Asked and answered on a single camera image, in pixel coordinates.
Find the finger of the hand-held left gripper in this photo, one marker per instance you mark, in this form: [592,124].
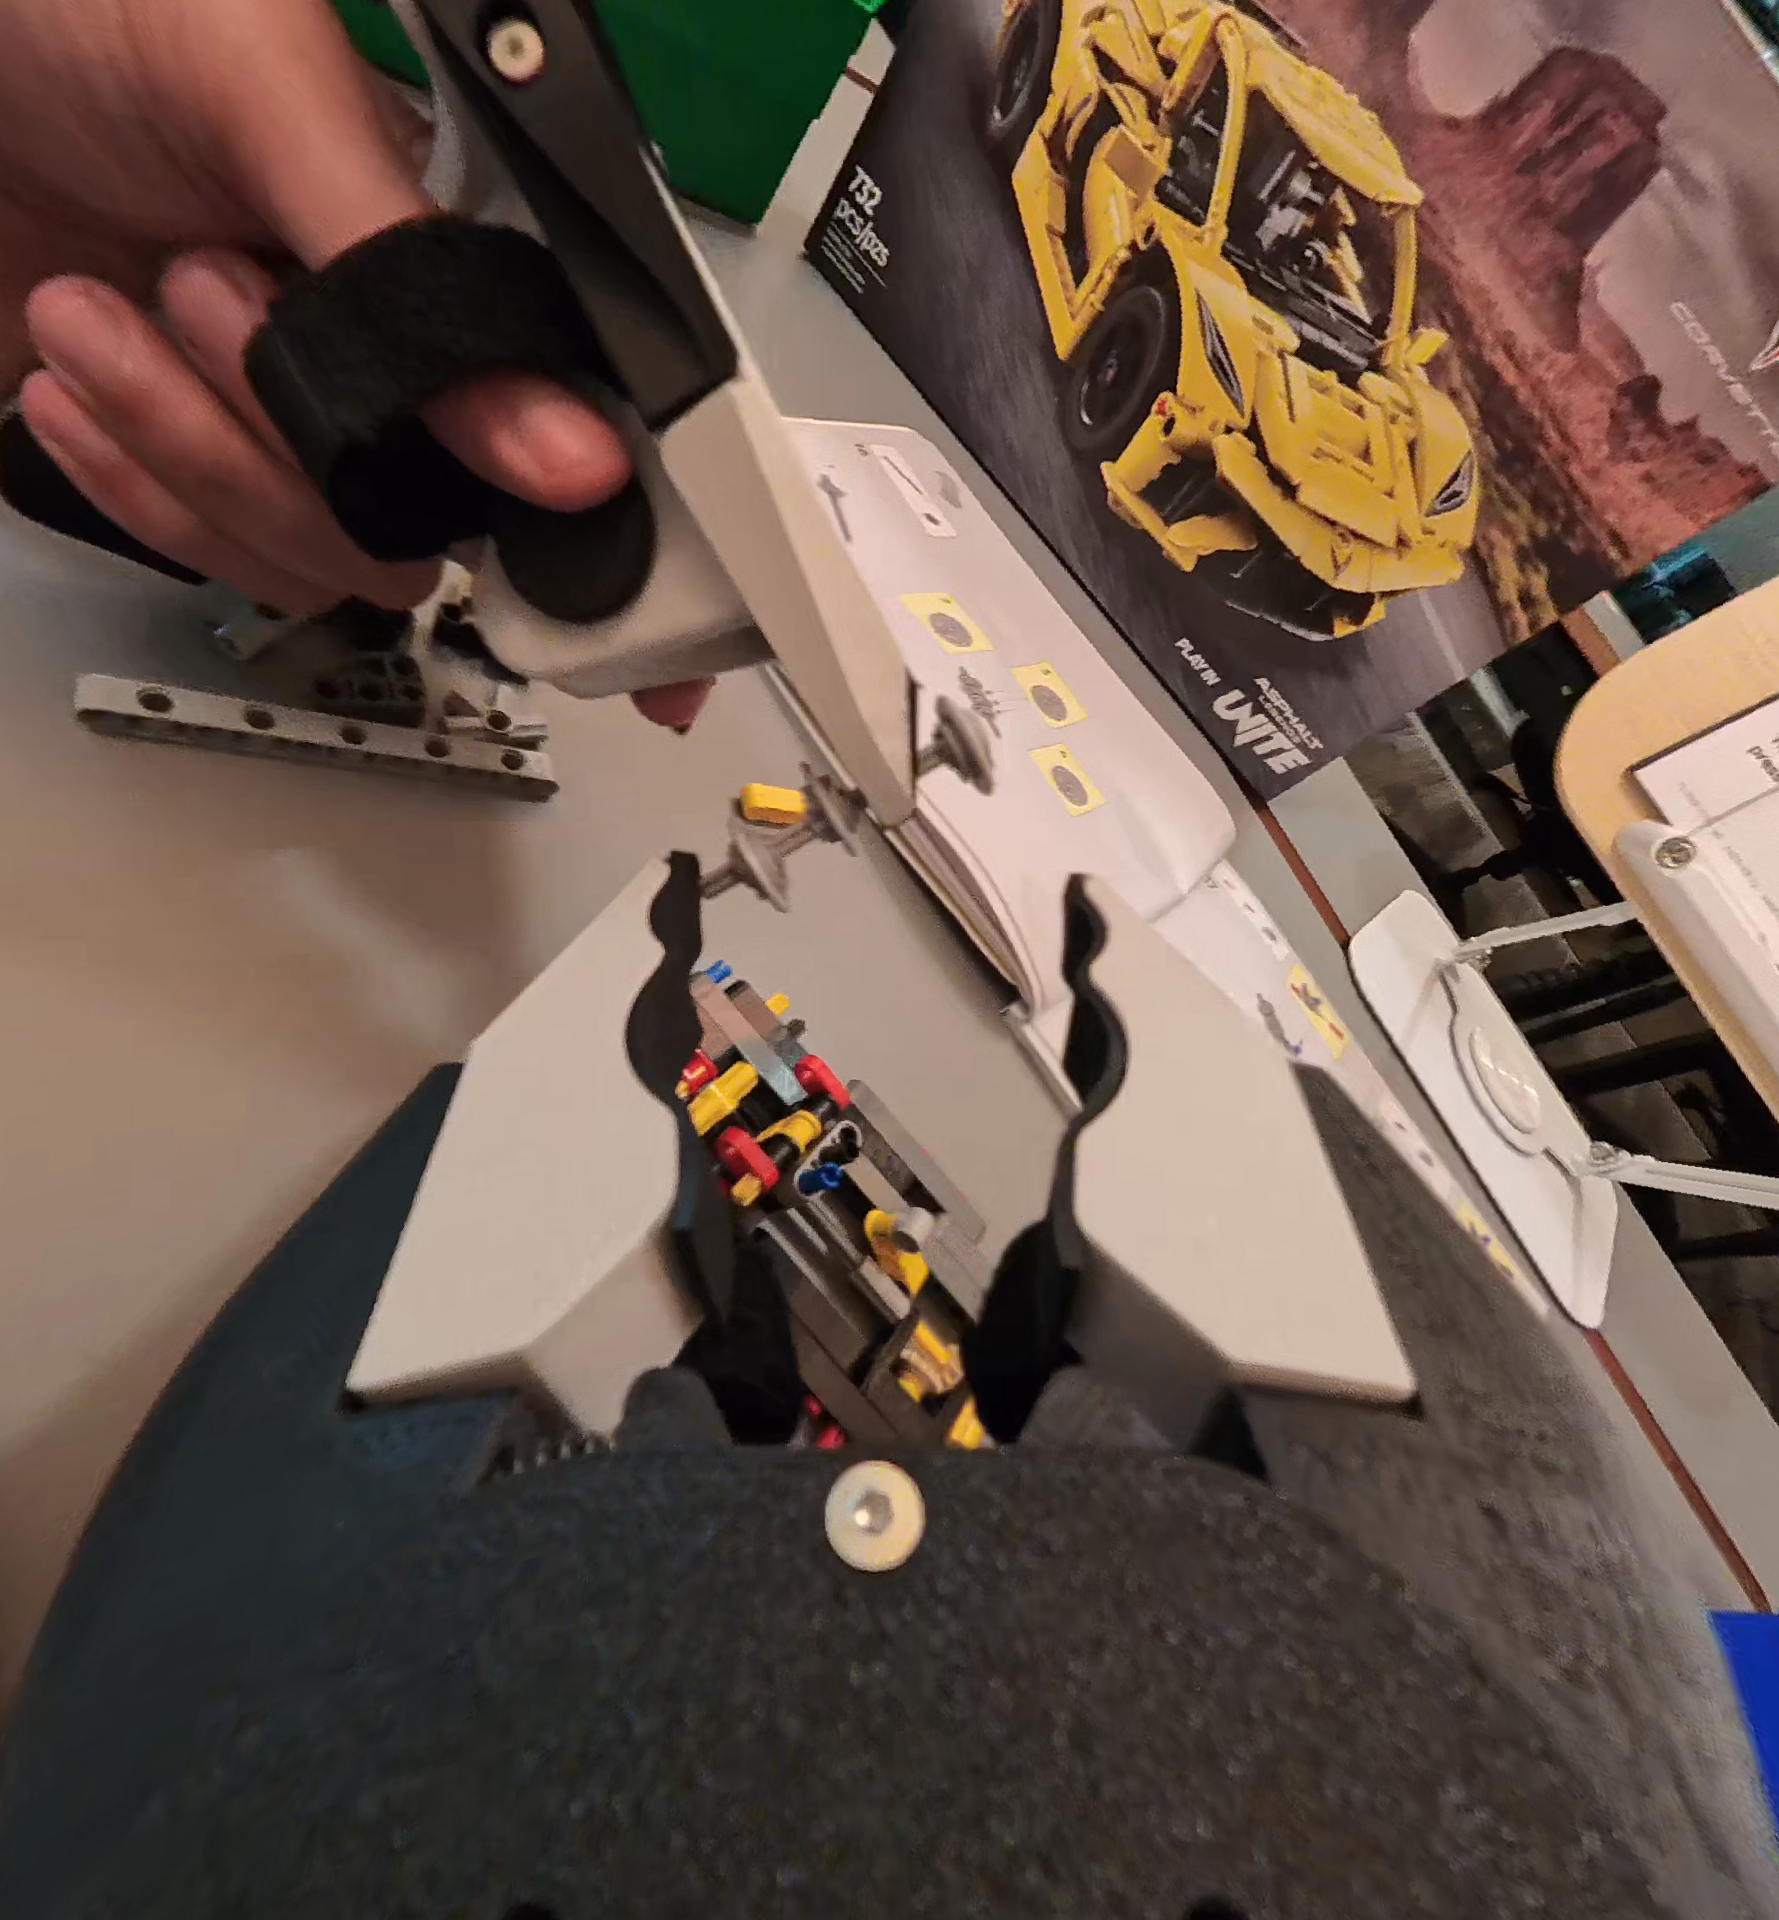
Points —
[800,600]

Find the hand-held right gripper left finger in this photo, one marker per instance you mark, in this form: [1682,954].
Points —
[528,1201]

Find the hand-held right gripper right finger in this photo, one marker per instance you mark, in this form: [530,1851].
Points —
[1220,1201]

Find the grey lego axle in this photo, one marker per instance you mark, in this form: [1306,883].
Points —
[796,836]

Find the partly built lego chassis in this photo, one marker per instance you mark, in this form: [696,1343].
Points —
[746,1034]

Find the lego instruction booklet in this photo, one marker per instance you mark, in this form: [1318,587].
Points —
[1130,810]

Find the pile of lego pieces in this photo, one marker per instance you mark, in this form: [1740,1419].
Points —
[304,731]

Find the yellow lego connector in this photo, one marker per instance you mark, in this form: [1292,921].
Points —
[772,803]

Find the yellow car lego box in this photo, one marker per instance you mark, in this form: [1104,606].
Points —
[1280,300]

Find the person's left hand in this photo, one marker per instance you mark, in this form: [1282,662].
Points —
[108,151]

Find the green plastic bin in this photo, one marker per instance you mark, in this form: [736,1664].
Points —
[740,104]

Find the light wooden side table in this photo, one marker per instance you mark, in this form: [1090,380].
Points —
[1654,704]

